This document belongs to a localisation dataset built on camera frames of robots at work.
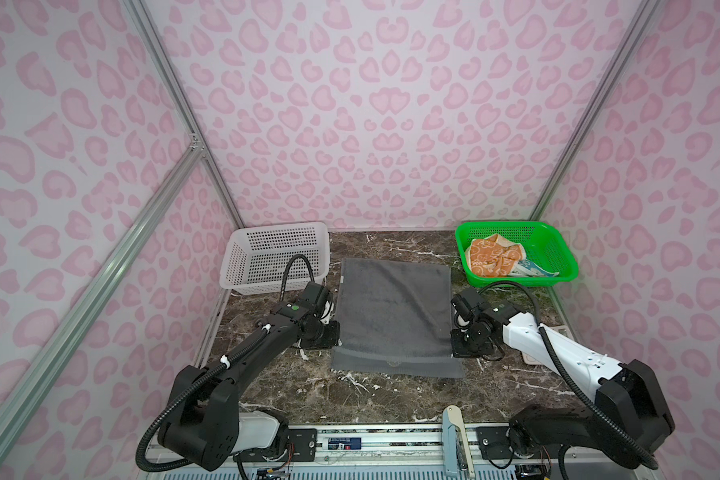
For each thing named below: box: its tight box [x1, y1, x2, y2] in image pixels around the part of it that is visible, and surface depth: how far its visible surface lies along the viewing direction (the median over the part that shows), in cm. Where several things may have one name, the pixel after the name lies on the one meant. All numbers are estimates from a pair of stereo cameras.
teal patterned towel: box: [508, 259, 560, 277], surface depth 106 cm
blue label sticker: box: [328, 437, 362, 450], surface depth 74 cm
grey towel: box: [330, 258, 465, 378], surface depth 96 cm
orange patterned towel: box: [465, 234, 526, 278], surface depth 108 cm
